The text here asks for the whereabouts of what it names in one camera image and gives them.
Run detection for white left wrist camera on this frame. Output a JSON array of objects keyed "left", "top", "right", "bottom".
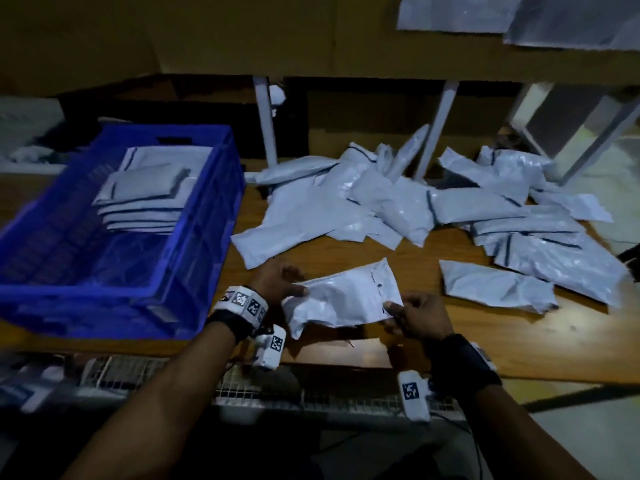
[{"left": 252, "top": 323, "right": 289, "bottom": 371}]

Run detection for marker wristband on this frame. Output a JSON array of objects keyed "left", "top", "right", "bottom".
[
  {"left": 428, "top": 333, "right": 503, "bottom": 401},
  {"left": 208, "top": 285, "right": 269, "bottom": 343}
]

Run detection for blue plastic crate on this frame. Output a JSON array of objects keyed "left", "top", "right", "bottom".
[{"left": 0, "top": 125, "right": 246, "bottom": 341}]

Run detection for person's right hand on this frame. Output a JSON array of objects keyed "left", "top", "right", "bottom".
[{"left": 383, "top": 293, "right": 456, "bottom": 343}]

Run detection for wooden table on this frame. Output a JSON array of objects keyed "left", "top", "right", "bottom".
[{"left": 0, "top": 159, "right": 640, "bottom": 386}]

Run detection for white metal shelf leg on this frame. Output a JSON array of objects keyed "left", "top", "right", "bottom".
[
  {"left": 415, "top": 81, "right": 459, "bottom": 181},
  {"left": 252, "top": 77, "right": 279, "bottom": 168},
  {"left": 558, "top": 95, "right": 640, "bottom": 186}
]

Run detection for packed white bags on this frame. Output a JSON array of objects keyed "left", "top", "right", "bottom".
[{"left": 92, "top": 145, "right": 214, "bottom": 236}]

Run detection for right marker wristband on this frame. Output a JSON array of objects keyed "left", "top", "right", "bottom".
[{"left": 428, "top": 333, "right": 503, "bottom": 401}]

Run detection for pile of grey mailer bags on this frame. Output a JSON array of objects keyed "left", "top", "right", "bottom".
[{"left": 232, "top": 125, "right": 633, "bottom": 316}]

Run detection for person's right forearm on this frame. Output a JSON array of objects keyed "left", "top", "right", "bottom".
[{"left": 460, "top": 379, "right": 596, "bottom": 480}]

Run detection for white wire rack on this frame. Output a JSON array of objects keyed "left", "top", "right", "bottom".
[{"left": 80, "top": 349, "right": 471, "bottom": 426}]

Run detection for person's left hand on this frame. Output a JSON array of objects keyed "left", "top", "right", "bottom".
[{"left": 248, "top": 259, "right": 306, "bottom": 308}]

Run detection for white mailer bag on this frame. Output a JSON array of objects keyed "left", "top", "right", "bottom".
[{"left": 283, "top": 257, "right": 404, "bottom": 341}]

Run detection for left marker wristband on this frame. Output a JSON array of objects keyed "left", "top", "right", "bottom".
[{"left": 208, "top": 285, "right": 269, "bottom": 343}]

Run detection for person's left forearm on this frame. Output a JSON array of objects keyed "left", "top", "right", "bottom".
[{"left": 65, "top": 319, "right": 237, "bottom": 480}]

